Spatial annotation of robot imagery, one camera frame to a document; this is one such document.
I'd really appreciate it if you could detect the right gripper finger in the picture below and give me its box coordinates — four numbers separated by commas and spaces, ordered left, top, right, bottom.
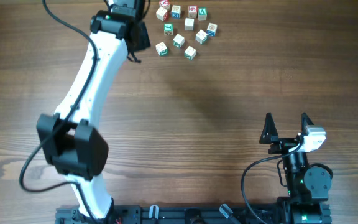
259, 113, 278, 144
301, 113, 314, 136

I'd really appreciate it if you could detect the green letter J block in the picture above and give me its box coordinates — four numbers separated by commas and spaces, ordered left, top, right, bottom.
163, 23, 173, 35

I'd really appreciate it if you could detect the blue edged picture block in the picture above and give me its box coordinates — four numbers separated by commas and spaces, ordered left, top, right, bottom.
207, 23, 218, 37

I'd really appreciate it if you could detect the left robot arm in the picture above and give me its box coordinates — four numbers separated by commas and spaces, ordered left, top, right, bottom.
37, 1, 150, 223

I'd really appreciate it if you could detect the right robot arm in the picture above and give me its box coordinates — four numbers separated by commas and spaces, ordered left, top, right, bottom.
259, 113, 333, 224

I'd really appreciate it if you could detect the green edged block lower left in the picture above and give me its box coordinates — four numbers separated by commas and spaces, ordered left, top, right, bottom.
155, 42, 168, 57

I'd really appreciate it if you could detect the green edged block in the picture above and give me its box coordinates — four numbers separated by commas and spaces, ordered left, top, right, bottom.
155, 42, 168, 57
195, 30, 208, 44
185, 46, 196, 60
173, 34, 185, 48

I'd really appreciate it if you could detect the red edged wooden block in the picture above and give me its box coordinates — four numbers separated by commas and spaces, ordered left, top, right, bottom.
156, 7, 168, 21

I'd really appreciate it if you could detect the green edged block middle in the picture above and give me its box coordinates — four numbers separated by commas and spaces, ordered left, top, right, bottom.
173, 34, 185, 48

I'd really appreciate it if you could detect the red letter block top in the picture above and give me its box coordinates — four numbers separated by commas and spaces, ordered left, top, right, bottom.
159, 0, 170, 11

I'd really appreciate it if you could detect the blue X letter block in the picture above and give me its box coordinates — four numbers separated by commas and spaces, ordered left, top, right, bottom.
171, 5, 181, 19

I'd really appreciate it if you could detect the green edged block lower right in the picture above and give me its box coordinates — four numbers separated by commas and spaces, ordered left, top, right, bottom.
185, 46, 196, 60

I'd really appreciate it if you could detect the plain wooden block centre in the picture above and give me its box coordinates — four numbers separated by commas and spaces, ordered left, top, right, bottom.
185, 18, 195, 30

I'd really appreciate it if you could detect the red number 6 block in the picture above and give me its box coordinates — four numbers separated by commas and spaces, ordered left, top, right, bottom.
188, 5, 198, 19

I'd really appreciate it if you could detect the green letter A block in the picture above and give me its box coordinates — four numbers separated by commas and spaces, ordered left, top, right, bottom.
198, 7, 208, 21

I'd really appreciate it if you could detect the right black cable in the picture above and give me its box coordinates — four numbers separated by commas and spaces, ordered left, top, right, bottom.
241, 141, 304, 224

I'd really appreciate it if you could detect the black cable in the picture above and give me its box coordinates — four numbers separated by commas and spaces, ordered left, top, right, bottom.
241, 141, 304, 224
19, 0, 101, 220

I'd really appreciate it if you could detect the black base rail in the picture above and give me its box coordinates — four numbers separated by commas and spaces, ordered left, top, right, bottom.
55, 202, 333, 224

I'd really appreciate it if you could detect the left black cable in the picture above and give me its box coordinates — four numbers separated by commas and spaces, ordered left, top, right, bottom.
19, 0, 101, 220

